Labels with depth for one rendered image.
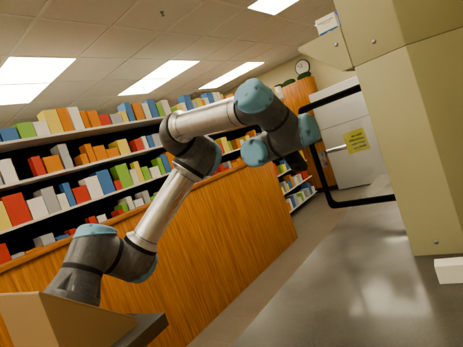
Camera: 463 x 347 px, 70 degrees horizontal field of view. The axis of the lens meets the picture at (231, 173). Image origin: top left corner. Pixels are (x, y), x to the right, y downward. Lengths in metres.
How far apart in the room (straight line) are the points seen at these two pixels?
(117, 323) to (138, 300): 1.58
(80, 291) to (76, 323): 0.08
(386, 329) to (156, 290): 2.17
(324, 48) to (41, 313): 0.92
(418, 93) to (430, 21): 0.15
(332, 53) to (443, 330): 0.60
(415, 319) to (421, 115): 0.41
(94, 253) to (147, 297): 1.64
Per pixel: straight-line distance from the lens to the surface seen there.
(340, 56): 0.86
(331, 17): 0.97
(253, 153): 0.82
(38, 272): 2.29
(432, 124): 0.83
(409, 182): 0.86
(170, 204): 1.07
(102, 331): 1.01
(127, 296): 2.56
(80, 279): 1.02
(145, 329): 1.02
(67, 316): 0.96
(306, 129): 0.78
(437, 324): 0.69
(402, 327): 0.69
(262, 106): 0.71
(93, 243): 1.05
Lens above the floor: 1.32
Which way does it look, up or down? 4 degrees down
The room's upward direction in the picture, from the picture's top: 19 degrees counter-clockwise
